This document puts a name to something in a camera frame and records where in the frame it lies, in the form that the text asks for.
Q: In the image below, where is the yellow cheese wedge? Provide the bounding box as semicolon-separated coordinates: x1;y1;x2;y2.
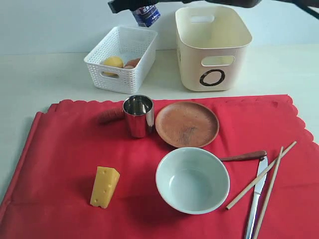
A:
90;166;120;209

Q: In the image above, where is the left wooden chopstick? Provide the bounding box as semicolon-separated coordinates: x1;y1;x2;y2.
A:
226;141;297;210

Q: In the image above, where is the red sausage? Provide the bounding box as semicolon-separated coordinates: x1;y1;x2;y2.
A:
98;108;124;124

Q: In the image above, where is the pale green ceramic bowl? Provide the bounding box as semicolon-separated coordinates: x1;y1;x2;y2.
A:
156;147;230;215

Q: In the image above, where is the red scalloped table cloth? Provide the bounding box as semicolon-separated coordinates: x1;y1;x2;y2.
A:
0;95;319;239

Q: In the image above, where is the blue white milk carton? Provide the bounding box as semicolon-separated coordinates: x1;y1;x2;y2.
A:
132;5;160;27

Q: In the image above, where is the yellow lemon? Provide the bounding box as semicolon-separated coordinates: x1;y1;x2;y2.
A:
102;56;124;77

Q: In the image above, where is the brown wooden spoon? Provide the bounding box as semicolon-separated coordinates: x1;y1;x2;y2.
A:
219;150;267;162

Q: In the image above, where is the white perforated plastic basket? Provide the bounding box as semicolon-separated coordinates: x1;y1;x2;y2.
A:
84;26;158;94

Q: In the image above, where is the wooden chopstick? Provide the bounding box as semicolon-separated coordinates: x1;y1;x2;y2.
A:
226;141;297;210
253;146;284;239

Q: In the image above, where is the right wooden chopstick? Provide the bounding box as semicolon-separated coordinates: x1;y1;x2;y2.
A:
253;146;284;239

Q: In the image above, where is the silver table knife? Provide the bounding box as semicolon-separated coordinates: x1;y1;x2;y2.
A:
245;156;268;239

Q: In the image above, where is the cream plastic bin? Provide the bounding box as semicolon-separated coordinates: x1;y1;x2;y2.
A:
175;6;252;91

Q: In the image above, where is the brown wooden plate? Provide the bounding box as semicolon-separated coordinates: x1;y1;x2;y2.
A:
155;102;219;148

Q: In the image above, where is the stainless steel cup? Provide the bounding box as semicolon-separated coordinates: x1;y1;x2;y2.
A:
123;95;155;138

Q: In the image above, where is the brown egg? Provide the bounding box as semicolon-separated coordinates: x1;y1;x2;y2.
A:
124;65;134;70

